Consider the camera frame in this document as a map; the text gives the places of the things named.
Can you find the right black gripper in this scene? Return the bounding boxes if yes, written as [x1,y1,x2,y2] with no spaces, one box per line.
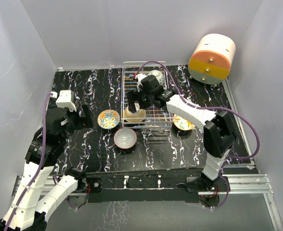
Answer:
[127,88,154,114]

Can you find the yellow teal sun bowl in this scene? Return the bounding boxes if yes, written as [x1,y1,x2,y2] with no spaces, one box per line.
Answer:
[124,104,146,123]

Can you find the blue patterned bowl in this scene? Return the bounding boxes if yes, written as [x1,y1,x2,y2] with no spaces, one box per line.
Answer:
[148,70,165,86]

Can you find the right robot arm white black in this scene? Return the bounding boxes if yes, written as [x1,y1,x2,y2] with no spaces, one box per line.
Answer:
[126,74,236,191]

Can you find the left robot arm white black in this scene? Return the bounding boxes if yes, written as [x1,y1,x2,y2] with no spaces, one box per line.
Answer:
[0,104,94,231]

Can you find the orange blue floral bowl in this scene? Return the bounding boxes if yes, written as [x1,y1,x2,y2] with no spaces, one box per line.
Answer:
[97,109,120,129]

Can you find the grey red-rimmed patterned bowl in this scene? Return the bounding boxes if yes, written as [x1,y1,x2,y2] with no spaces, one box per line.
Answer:
[114,128,137,149]

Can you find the white orange flower bowl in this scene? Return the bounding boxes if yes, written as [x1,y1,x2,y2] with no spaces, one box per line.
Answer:
[173,114,195,131]

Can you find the round pastel drawer cabinet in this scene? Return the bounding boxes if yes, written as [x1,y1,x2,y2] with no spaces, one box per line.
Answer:
[188,34,236,85]

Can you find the black front mounting bar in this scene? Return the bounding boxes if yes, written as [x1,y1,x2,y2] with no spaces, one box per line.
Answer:
[85,166,231,204]

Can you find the white wire dish rack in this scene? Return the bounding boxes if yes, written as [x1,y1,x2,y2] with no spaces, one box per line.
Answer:
[121,61,174,130]

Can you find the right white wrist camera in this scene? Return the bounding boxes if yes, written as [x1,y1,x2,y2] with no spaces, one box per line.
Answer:
[134,73,147,92]

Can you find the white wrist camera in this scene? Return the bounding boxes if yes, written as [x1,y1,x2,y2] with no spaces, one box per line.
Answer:
[134,73,147,92]
[56,90,77,112]

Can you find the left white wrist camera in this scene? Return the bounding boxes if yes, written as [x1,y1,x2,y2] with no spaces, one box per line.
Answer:
[56,90,77,112]

